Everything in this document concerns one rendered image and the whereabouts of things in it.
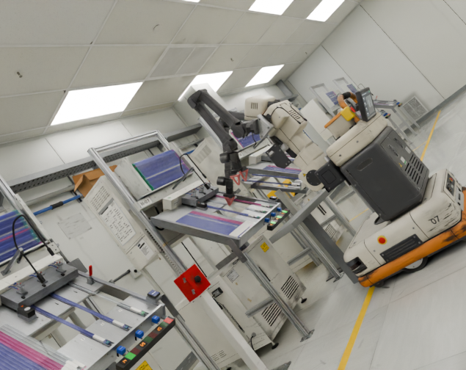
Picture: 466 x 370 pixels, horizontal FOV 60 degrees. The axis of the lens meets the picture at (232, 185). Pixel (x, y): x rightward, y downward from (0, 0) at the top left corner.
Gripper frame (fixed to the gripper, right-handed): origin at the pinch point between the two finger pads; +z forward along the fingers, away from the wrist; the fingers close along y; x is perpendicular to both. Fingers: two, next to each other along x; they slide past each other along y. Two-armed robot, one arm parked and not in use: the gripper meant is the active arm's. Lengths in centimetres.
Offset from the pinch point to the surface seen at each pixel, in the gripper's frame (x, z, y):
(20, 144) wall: -262, -24, -12
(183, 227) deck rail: -9.8, 1.4, 49.0
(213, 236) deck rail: 14, 2, 49
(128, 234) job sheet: -61, 17, 49
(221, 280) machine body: 19, 35, 49
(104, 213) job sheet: -83, 3, 48
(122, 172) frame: -70, -28, 38
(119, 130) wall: -251, -15, -150
